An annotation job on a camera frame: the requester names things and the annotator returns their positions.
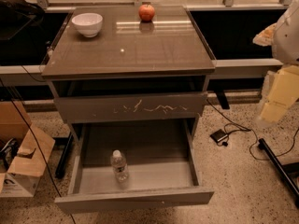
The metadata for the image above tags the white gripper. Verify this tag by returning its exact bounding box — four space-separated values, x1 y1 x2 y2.
253 0 299 128

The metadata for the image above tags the clear plastic water bottle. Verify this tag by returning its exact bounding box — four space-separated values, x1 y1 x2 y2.
110 150 129 182

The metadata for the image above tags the closed scratched top drawer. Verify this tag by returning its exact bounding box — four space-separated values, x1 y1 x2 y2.
54 92 206 123

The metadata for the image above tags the grey drawer cabinet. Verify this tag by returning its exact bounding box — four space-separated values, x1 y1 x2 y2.
42 7 215 140

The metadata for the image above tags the open grey middle drawer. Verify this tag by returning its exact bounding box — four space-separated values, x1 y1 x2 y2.
55 119 214 214

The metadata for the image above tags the black power adapter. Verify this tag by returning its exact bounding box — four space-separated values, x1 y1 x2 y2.
210 129 228 143

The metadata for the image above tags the black metal stand leg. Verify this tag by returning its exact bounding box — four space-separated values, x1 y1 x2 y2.
258 138 299 208

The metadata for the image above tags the red apple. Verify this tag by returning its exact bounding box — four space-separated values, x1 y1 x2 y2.
138 5 155 21

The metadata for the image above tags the white ceramic bowl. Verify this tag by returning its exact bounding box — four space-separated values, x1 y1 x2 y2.
72 13 103 37

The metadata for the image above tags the black table leg left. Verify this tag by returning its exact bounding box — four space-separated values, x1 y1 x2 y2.
55 133 73 179

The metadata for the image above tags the black bag on ledge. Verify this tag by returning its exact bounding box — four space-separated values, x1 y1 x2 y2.
0 0 45 41

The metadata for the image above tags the brown cardboard box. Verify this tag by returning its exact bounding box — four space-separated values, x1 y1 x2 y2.
0 102 55 198

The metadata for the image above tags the black floor cable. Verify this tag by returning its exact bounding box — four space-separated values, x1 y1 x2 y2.
206 98 299 161

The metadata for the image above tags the black cable at left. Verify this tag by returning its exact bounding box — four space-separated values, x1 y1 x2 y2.
0 64 77 224

